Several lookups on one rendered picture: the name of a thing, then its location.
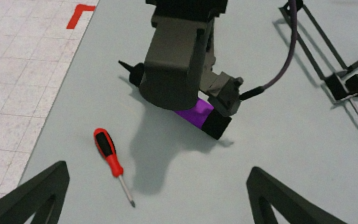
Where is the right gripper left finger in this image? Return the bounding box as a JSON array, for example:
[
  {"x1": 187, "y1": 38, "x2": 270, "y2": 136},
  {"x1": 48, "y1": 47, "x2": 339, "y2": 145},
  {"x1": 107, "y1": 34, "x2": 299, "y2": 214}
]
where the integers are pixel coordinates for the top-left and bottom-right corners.
[{"x1": 0, "y1": 160, "x2": 70, "y2": 224}]

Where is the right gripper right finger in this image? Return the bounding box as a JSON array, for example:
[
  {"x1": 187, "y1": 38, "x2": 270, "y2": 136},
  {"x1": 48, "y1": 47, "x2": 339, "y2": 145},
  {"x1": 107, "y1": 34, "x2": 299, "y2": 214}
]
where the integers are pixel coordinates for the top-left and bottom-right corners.
[{"x1": 246, "y1": 166, "x2": 348, "y2": 224}]

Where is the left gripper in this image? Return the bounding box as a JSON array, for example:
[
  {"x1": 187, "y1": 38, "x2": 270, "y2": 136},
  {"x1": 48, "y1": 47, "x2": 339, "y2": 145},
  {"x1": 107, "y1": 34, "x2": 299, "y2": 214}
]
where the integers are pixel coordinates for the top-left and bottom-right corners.
[{"x1": 199, "y1": 49, "x2": 240, "y2": 110}]

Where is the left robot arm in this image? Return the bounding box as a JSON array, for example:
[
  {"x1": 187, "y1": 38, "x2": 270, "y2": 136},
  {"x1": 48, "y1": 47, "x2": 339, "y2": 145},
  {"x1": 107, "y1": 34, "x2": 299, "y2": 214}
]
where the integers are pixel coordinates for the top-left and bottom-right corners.
[{"x1": 139, "y1": 0, "x2": 228, "y2": 111}]

